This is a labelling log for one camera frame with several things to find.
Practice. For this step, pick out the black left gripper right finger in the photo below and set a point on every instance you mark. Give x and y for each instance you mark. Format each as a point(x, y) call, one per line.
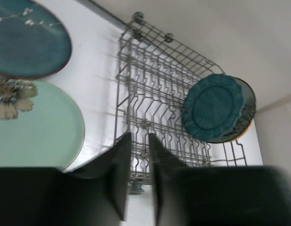
point(216, 196)

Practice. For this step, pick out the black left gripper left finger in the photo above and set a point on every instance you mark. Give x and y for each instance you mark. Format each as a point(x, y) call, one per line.
point(92, 195)

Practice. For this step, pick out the woven-pattern orange plate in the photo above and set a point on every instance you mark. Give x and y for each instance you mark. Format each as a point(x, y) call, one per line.
point(244, 132)

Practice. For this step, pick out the light green plate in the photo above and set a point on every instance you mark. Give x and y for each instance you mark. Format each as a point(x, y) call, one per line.
point(40, 125)

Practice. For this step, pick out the teal scalloped plate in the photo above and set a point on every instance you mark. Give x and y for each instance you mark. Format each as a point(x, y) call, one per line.
point(212, 107)

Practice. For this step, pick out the cream plate tree drawing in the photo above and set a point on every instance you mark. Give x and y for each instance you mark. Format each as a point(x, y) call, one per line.
point(248, 113)

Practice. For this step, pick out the dark teal glazed plate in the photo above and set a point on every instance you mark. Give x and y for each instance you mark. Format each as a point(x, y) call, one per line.
point(34, 43)

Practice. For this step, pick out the grey wire dish rack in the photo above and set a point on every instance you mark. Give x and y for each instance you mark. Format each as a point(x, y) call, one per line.
point(155, 73)

